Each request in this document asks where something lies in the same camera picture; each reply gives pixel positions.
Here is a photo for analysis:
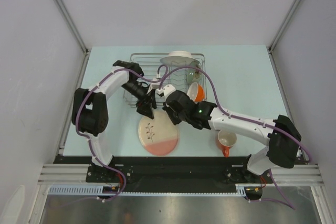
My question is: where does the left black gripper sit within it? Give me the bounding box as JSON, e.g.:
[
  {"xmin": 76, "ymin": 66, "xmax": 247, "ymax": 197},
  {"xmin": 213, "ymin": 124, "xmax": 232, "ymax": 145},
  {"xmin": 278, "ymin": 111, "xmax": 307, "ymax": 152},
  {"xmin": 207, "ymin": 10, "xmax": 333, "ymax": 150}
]
[{"xmin": 121, "ymin": 81, "xmax": 157, "ymax": 120}]

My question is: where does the white bowl orange outside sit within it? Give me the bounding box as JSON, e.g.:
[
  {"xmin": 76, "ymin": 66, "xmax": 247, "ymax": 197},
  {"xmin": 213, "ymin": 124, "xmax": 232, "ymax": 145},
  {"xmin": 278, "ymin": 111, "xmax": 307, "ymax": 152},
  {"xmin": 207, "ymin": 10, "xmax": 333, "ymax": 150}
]
[{"xmin": 187, "ymin": 82, "xmax": 205, "ymax": 102}]

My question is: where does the pink beige leaf plate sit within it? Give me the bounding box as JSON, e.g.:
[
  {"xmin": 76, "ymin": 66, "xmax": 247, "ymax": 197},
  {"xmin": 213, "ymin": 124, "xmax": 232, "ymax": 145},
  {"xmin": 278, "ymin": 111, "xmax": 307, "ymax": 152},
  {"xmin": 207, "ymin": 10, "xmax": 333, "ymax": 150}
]
[{"xmin": 138, "ymin": 110, "xmax": 180, "ymax": 156}]

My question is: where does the green ceramic bowl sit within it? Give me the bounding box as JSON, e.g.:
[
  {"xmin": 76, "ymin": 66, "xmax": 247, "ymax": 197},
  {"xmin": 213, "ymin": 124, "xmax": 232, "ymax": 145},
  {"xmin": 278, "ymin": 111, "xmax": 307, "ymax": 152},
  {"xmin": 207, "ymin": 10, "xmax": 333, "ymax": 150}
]
[{"xmin": 186, "ymin": 61, "xmax": 201, "ymax": 84}]

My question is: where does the metal wire dish rack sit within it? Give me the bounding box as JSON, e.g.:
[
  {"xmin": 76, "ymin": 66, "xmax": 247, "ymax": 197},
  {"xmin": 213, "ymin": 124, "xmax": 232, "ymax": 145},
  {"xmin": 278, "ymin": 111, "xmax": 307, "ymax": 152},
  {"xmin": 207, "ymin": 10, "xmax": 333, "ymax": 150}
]
[{"xmin": 130, "ymin": 53, "xmax": 207, "ymax": 100}]

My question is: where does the white scalloped plate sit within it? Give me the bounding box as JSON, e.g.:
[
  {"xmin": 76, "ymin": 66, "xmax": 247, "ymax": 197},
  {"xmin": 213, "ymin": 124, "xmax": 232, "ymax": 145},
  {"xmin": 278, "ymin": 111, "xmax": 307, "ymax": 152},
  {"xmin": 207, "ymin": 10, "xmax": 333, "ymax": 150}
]
[{"xmin": 160, "ymin": 51, "xmax": 200, "ymax": 67}]

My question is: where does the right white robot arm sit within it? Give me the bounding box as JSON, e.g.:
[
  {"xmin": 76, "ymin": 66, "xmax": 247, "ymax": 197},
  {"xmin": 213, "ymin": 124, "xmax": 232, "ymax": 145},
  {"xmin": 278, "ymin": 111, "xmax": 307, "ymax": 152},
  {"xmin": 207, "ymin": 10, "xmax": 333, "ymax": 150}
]
[{"xmin": 158, "ymin": 88, "xmax": 301, "ymax": 183}]

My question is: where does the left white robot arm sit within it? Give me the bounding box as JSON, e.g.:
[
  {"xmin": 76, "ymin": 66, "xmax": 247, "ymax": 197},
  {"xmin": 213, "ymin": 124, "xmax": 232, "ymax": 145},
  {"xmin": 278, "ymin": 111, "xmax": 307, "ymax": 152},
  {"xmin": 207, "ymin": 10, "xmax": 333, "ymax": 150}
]
[{"xmin": 71, "ymin": 60, "xmax": 156, "ymax": 182}]

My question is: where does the orange mug white inside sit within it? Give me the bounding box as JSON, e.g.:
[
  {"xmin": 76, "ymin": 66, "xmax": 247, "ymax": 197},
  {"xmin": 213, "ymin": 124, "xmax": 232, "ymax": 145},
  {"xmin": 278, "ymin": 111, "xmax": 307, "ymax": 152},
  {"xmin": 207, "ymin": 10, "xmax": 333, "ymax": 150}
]
[{"xmin": 216, "ymin": 130, "xmax": 237, "ymax": 157}]

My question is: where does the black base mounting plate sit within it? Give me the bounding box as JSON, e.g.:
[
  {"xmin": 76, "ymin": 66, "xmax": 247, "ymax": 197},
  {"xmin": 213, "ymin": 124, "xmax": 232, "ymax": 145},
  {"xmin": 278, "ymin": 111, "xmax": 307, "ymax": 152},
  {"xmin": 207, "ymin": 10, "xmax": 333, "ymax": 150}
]
[{"xmin": 54, "ymin": 156, "xmax": 280, "ymax": 194}]

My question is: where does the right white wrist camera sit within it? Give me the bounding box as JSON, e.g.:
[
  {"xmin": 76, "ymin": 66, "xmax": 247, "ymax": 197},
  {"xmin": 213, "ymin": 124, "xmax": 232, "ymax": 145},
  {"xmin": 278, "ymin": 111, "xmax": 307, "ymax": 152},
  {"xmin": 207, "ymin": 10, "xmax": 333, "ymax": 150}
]
[{"xmin": 155, "ymin": 84, "xmax": 176, "ymax": 99}]

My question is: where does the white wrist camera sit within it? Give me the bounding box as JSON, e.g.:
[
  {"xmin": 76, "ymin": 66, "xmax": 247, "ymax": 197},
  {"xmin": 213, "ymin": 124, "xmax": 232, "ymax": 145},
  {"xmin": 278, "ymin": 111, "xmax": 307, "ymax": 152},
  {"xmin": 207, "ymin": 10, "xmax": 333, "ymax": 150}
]
[
  {"xmin": 155, "ymin": 84, "xmax": 176, "ymax": 99},
  {"xmin": 147, "ymin": 83, "xmax": 160, "ymax": 95}
]

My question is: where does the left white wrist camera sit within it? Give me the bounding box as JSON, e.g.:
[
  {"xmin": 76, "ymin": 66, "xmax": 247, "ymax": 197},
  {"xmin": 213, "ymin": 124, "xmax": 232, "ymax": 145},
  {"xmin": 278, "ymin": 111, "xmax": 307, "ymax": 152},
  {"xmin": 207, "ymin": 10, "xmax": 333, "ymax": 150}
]
[{"xmin": 147, "ymin": 83, "xmax": 160, "ymax": 95}]

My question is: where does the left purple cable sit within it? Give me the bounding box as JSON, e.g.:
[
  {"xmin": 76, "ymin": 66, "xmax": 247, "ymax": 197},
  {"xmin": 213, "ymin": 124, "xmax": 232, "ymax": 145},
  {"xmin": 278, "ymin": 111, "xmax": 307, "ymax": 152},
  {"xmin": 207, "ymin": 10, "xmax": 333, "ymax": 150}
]
[{"xmin": 75, "ymin": 65, "xmax": 169, "ymax": 204}]

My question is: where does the white slotted cable duct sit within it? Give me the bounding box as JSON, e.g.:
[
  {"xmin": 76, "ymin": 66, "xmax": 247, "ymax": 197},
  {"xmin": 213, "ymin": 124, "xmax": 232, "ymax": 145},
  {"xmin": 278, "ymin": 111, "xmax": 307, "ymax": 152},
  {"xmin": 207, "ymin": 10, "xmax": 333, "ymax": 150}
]
[{"xmin": 49, "ymin": 185, "xmax": 246, "ymax": 197}]

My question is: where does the left aluminium frame post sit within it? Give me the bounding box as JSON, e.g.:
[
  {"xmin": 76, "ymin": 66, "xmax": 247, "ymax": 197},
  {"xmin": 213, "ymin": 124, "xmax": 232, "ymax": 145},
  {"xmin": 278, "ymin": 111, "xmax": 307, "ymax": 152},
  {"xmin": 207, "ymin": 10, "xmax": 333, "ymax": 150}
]
[{"xmin": 39, "ymin": 0, "xmax": 89, "ymax": 54}]

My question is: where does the aluminium frame post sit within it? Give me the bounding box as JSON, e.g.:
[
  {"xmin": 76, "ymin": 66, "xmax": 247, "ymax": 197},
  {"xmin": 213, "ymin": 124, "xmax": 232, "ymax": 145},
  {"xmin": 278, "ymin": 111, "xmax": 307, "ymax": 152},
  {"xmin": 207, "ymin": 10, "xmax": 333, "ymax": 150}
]
[
  {"xmin": 270, "ymin": 0, "xmax": 317, "ymax": 50},
  {"xmin": 39, "ymin": 0, "xmax": 89, "ymax": 54}
]

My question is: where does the right aluminium frame post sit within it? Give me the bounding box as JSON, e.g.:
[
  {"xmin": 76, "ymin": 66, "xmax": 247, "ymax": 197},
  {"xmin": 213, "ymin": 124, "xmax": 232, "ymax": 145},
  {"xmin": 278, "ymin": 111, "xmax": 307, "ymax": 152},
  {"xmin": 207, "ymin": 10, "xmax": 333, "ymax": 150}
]
[{"xmin": 270, "ymin": 0, "xmax": 317, "ymax": 50}]

